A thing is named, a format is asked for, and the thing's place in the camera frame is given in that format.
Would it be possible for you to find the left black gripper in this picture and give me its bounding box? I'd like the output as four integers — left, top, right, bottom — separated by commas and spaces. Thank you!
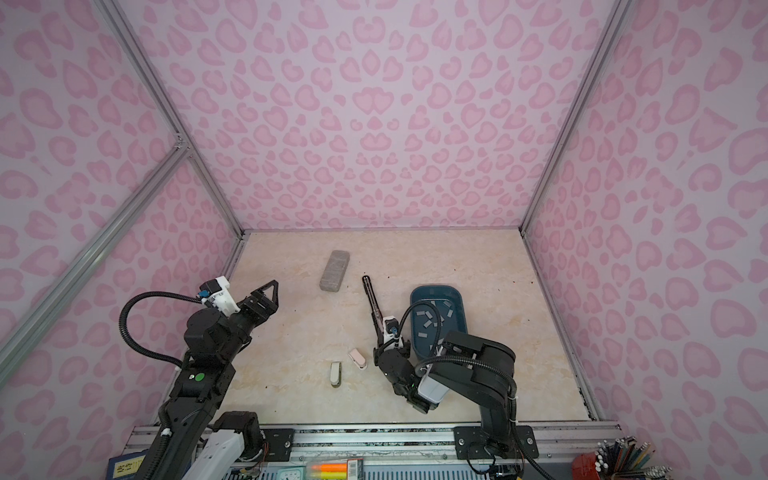
220, 279, 277, 366

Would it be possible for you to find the black stapler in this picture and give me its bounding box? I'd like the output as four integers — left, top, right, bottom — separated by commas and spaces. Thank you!
362, 275, 386, 347

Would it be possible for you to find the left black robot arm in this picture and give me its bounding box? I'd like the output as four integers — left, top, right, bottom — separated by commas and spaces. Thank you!
118, 277, 279, 479

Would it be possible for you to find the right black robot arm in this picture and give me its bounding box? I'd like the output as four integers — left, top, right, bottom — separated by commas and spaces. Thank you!
373, 331, 539, 461

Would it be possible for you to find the grey stone block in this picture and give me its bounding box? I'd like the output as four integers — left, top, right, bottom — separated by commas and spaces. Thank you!
319, 250, 351, 292

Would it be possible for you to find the teal plastic tray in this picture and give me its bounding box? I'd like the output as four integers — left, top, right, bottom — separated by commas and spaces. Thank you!
410, 284, 468, 359

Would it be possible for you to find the orange highlighter box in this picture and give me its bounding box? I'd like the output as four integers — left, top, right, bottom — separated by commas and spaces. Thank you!
306, 458, 365, 480

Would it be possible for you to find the red container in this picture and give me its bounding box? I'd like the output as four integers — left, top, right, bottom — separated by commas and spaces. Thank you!
571, 452, 601, 480

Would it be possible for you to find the blue book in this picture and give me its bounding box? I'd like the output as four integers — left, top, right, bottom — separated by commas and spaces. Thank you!
105, 450, 147, 480

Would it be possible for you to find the pencil holder with pencils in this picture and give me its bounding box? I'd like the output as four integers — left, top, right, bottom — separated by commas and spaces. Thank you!
592, 436, 672, 480

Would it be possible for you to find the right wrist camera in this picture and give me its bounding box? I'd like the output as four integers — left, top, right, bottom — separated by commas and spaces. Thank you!
382, 316, 402, 349

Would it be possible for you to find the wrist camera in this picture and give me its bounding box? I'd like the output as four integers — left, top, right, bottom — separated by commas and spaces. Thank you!
198, 276, 240, 317
382, 316, 402, 349

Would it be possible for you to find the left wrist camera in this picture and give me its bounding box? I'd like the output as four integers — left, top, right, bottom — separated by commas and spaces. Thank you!
198, 276, 240, 317

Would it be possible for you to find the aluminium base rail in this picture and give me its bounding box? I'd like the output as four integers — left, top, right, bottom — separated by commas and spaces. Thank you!
122, 419, 625, 480

